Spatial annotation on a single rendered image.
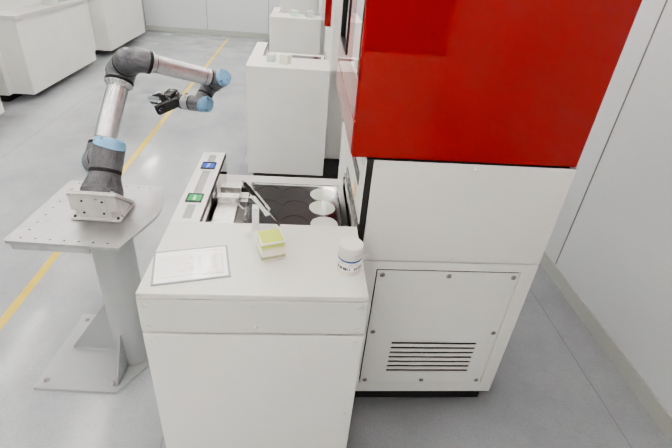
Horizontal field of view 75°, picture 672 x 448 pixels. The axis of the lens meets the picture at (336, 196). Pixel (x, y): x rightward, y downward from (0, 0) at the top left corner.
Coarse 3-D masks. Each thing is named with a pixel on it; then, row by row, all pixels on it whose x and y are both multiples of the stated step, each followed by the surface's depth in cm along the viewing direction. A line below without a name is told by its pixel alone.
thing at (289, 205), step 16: (272, 192) 178; (288, 192) 179; (304, 192) 180; (336, 192) 182; (272, 208) 167; (288, 208) 168; (304, 208) 169; (336, 208) 171; (288, 224) 159; (304, 224) 160
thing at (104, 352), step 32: (96, 256) 173; (128, 256) 178; (128, 288) 184; (96, 320) 201; (128, 320) 191; (64, 352) 208; (96, 352) 209; (128, 352) 200; (64, 384) 193; (96, 384) 194
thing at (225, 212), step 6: (222, 204) 170; (228, 204) 171; (234, 204) 171; (216, 210) 166; (222, 210) 167; (228, 210) 167; (234, 210) 167; (216, 216) 163; (222, 216) 163; (228, 216) 164; (234, 216) 164; (228, 222) 160; (234, 222) 164
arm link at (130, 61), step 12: (120, 48) 181; (132, 48) 180; (120, 60) 178; (132, 60) 178; (144, 60) 180; (156, 60) 183; (168, 60) 187; (120, 72) 182; (132, 72) 182; (144, 72) 183; (156, 72) 186; (168, 72) 188; (180, 72) 190; (192, 72) 194; (204, 72) 197; (216, 72) 200; (228, 72) 203; (204, 84) 201; (216, 84) 203
